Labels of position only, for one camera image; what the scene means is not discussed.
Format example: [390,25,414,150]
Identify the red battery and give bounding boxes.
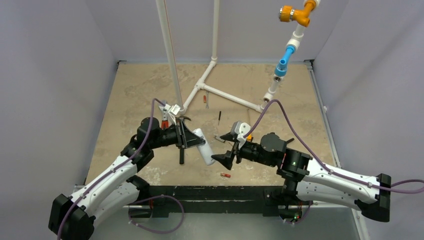
[220,173,231,178]

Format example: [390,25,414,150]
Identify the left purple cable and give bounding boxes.
[56,97,167,240]

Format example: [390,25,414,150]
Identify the black handled hammer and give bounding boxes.
[176,115,191,165]

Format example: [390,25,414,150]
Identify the white remote control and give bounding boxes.
[193,128,215,166]

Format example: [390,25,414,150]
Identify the orange pipe valve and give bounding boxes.
[278,0,321,28]

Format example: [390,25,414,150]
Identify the orange handled pliers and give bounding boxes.
[285,138,295,145]

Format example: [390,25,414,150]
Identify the small black screwdriver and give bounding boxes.
[218,110,222,126]

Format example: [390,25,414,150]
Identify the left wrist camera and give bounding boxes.
[163,103,181,125]

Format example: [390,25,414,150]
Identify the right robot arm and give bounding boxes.
[211,132,391,223]

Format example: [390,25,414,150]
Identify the red adjustable wrench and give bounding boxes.
[161,114,169,130]

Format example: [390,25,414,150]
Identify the blue pipe fitting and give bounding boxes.
[274,45,296,77]

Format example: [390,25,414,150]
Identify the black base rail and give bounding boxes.
[128,185,310,220]

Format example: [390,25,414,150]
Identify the white pipe frame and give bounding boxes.
[155,0,312,115]

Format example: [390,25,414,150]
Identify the silver transceiver module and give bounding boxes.
[214,135,226,143]

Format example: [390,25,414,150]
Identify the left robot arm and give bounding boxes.
[48,117,214,240]

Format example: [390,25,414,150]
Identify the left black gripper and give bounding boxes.
[149,120,205,150]

